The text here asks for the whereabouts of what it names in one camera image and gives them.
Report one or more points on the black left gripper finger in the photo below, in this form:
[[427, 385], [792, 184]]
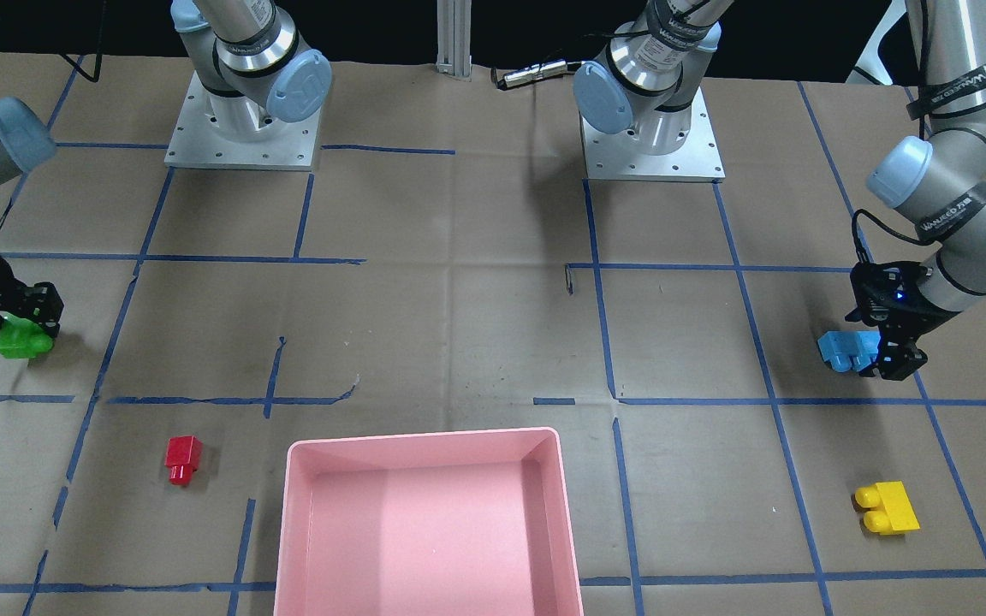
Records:
[[898, 358], [871, 319]]

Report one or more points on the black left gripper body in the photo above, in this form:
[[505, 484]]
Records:
[[915, 314]]

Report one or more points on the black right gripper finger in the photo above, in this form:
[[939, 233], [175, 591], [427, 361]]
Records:
[[41, 304], [46, 332]]

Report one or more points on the green toy block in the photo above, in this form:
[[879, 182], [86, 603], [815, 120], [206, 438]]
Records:
[[22, 339]]

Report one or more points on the blue toy block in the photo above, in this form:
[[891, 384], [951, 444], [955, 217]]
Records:
[[849, 351]]

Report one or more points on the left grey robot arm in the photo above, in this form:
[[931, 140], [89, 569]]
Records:
[[935, 180]]

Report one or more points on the pink plastic box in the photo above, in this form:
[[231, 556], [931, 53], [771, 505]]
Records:
[[469, 522]]

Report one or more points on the yellow toy block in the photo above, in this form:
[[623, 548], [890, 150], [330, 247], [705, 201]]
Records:
[[886, 508]]

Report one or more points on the red toy block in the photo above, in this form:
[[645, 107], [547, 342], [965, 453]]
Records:
[[182, 459]]

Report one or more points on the brown paper table cover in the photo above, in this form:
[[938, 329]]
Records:
[[450, 266]]

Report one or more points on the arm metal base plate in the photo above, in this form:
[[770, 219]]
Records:
[[218, 133], [668, 147]]

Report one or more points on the aluminium frame post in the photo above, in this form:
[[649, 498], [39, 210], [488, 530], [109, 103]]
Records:
[[453, 38]]

